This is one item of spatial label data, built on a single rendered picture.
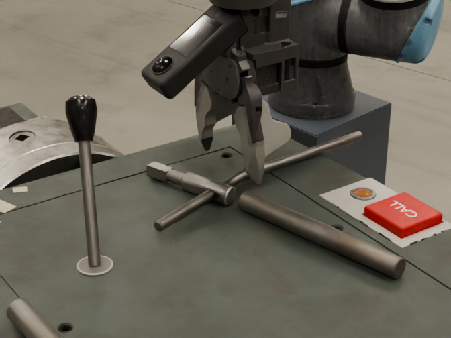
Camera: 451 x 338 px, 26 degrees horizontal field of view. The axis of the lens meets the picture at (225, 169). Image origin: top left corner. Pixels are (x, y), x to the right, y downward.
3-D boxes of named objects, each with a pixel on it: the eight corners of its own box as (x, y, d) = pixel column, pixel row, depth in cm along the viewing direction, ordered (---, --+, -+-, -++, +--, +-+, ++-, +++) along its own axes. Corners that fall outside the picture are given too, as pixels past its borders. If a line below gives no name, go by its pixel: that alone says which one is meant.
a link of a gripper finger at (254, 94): (272, 139, 104) (253, 58, 103) (260, 142, 103) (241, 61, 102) (248, 141, 108) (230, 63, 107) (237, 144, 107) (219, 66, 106)
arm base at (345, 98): (308, 78, 181) (310, 27, 177) (372, 102, 171) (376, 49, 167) (250, 100, 172) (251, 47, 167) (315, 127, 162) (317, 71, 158)
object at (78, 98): (108, 142, 98) (105, 98, 95) (78, 150, 96) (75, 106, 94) (90, 128, 101) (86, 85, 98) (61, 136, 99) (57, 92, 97)
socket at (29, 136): (23, 148, 130) (19, 130, 129) (43, 152, 129) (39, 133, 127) (8, 160, 128) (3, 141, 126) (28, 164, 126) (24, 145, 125)
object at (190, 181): (144, 180, 112) (225, 209, 106) (143, 162, 111) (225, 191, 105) (156, 173, 114) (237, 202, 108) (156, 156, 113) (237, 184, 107)
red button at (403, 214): (442, 229, 104) (444, 212, 103) (400, 245, 101) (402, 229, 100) (403, 206, 108) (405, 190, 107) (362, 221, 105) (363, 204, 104)
